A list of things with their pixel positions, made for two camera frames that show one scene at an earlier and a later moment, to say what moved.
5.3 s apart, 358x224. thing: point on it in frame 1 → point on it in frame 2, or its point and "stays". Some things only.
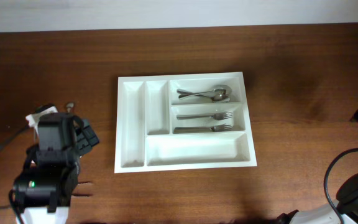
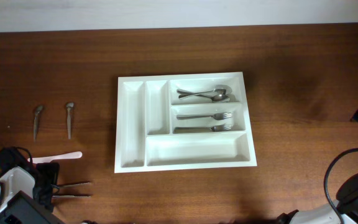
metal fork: [188, 129] stays
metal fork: [217, 116] stays
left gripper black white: [87, 137] → [51, 170]
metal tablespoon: [218, 98] stays
